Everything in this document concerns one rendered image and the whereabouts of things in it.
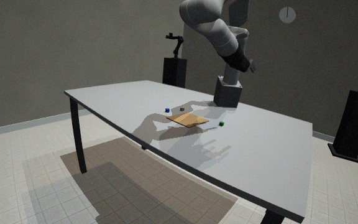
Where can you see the tan flat mat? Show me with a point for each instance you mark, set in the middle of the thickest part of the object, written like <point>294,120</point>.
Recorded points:
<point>187,119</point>

